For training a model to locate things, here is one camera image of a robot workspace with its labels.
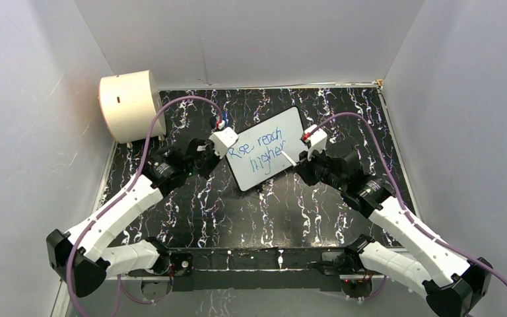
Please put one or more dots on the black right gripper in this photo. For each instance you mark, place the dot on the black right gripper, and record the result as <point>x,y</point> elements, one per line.
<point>304,166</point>

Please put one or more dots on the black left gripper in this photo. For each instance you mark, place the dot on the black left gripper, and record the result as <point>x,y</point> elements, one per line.
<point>210,148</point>

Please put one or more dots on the blue white marker pen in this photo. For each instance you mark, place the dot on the blue white marker pen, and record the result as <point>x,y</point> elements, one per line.
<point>290,160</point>

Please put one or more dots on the black framed whiteboard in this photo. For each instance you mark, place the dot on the black framed whiteboard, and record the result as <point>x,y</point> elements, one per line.
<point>264,149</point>

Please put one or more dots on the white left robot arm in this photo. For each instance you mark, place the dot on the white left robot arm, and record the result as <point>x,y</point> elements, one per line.
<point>118,218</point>

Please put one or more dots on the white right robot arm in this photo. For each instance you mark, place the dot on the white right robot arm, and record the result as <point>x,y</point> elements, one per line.
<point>402,227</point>

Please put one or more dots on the cream cylindrical drum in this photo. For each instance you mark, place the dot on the cream cylindrical drum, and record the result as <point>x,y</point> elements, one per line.
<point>128,103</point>

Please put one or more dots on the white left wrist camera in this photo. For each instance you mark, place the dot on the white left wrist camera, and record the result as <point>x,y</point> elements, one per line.
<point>223,140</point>

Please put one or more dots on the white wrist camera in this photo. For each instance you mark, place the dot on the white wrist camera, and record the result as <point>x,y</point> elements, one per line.
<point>315,139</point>
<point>223,140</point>

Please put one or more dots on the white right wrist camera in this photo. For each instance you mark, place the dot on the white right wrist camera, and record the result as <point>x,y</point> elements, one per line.
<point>315,139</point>

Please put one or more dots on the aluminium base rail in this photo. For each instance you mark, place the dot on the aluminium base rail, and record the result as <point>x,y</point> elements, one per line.
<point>220,268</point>

